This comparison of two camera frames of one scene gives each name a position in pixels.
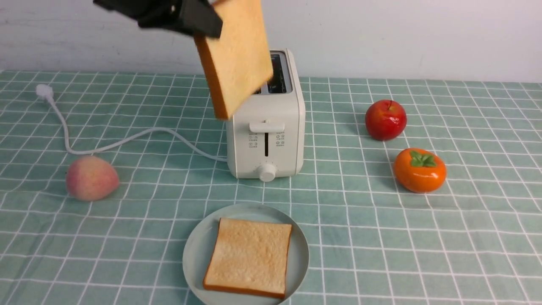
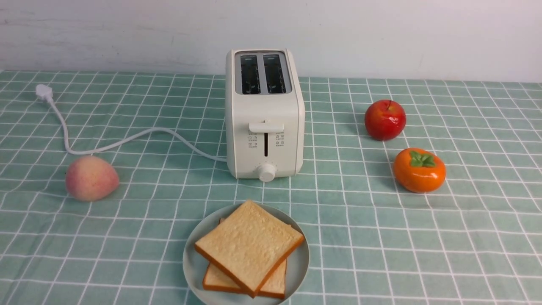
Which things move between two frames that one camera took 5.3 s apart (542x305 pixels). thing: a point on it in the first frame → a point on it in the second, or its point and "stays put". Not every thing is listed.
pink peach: (91, 178) stays put
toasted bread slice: (239, 61) → (250, 244)
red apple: (385, 119) stays put
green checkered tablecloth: (476, 239) stays put
